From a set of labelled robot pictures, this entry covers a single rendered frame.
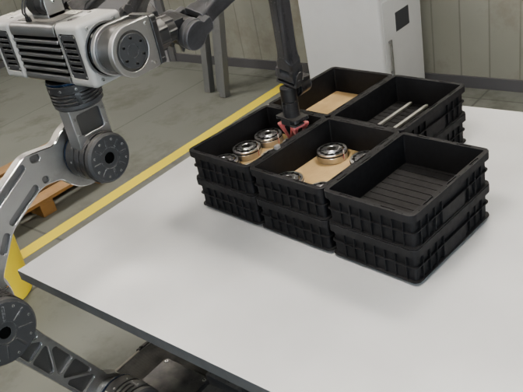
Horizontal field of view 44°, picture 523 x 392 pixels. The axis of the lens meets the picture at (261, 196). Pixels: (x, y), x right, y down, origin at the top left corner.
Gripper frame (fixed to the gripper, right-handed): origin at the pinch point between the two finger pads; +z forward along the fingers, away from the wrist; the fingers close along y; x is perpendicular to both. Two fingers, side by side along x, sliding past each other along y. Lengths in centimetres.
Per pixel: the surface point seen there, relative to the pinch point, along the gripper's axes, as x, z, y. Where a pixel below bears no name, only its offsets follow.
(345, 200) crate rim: 26, -5, -50
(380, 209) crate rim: 24, -5, -61
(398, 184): -0.2, 3.9, -45.6
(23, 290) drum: 79, 86, 136
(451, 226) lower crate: 6, 7, -69
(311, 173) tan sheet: 9.2, 4.2, -17.3
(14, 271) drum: 80, 73, 135
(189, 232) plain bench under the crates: 45.2, 18.1, 7.5
